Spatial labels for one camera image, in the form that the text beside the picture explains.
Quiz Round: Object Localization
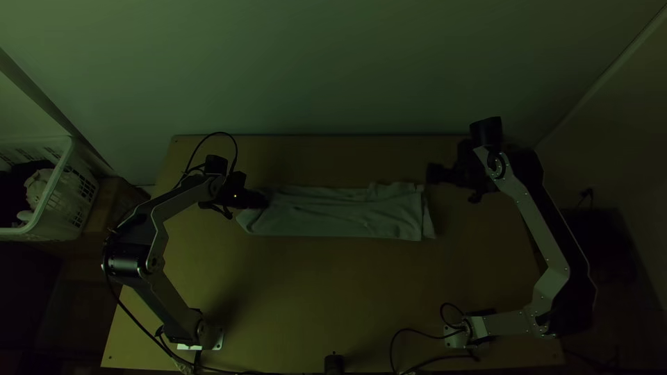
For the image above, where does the white t-shirt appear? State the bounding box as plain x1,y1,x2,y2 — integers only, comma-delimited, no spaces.
235,181,437,242

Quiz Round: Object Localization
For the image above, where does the white laundry basket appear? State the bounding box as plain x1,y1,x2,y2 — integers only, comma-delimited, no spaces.
0,135,101,242

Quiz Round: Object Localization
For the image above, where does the heap of clothes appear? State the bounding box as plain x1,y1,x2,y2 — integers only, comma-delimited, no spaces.
0,160,57,228

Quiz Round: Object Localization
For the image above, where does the black cable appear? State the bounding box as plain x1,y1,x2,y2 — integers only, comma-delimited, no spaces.
104,278,246,375
179,131,240,181
388,326,470,375
439,302,473,335

